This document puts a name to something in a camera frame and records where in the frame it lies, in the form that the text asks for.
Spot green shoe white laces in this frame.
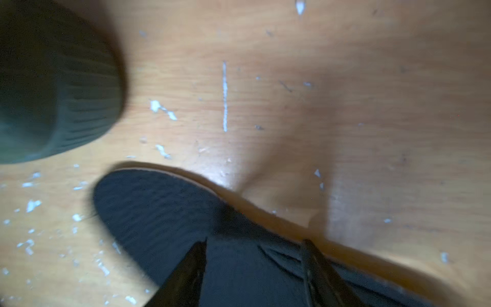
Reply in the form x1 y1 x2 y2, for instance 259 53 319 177
1 1 126 165

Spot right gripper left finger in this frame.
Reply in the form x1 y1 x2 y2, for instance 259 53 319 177
145 240 207 307

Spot black insole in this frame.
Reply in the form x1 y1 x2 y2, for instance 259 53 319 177
93 168 429 306

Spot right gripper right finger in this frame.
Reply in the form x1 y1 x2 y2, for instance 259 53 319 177
300 239 365 307

